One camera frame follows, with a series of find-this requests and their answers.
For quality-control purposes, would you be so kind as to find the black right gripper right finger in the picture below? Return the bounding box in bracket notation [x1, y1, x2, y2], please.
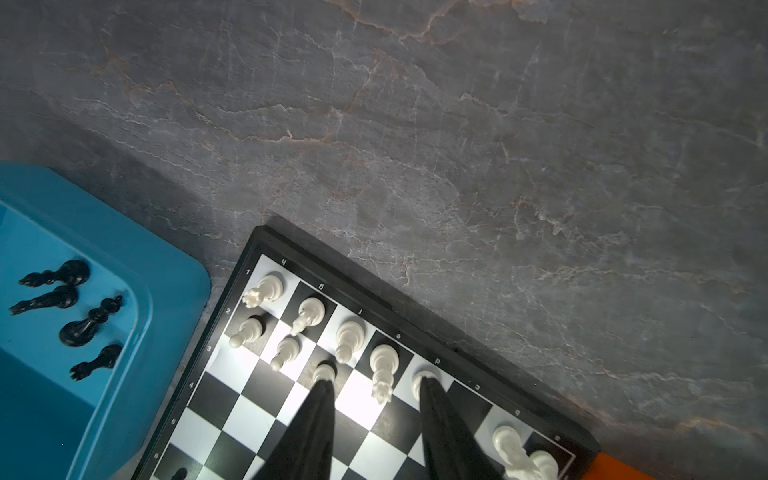
[419, 377, 502, 479]

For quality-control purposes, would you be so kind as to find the black white chess board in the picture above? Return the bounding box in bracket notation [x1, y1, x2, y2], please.
[135, 226, 600, 479]

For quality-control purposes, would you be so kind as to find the white queen chess piece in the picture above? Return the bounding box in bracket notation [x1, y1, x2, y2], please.
[369, 344, 399, 405]

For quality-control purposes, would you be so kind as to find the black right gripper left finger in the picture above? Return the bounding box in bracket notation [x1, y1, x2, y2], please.
[253, 380, 335, 480]

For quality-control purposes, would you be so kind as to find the teal plastic tray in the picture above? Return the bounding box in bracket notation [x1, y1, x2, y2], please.
[1, 164, 211, 479]

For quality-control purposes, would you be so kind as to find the white bishop chess piece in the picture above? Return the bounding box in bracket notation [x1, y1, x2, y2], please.
[335, 320, 365, 364]

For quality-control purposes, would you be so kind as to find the white pawn chess piece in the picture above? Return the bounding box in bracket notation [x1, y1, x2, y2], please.
[229, 317, 264, 349]

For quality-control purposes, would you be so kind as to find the orange plastic tray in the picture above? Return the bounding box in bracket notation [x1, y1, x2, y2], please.
[582, 453, 654, 480]

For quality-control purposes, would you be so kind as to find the white knight chess piece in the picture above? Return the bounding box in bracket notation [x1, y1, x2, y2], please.
[290, 297, 326, 336]

